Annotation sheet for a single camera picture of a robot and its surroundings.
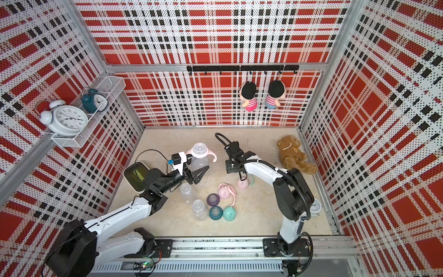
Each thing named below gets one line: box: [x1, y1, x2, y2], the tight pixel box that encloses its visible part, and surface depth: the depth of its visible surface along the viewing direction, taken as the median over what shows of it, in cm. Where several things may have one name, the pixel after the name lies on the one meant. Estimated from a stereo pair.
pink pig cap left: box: [218, 182, 232, 200], surface depth 89 cm
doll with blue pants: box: [265, 80, 287, 110], surface depth 96 cm
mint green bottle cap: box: [222, 206, 238, 223], surface depth 82 cm
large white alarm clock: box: [35, 99, 89, 138], surface depth 63 cm
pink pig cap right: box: [236, 178, 250, 190], surface depth 92 cm
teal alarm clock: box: [80, 88, 110, 114], surface depth 74 cm
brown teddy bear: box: [276, 135, 318, 175], surface depth 100 cm
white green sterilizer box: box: [122, 161, 150, 193], surface depth 94 cm
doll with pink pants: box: [239, 81, 258, 112], surface depth 98 cm
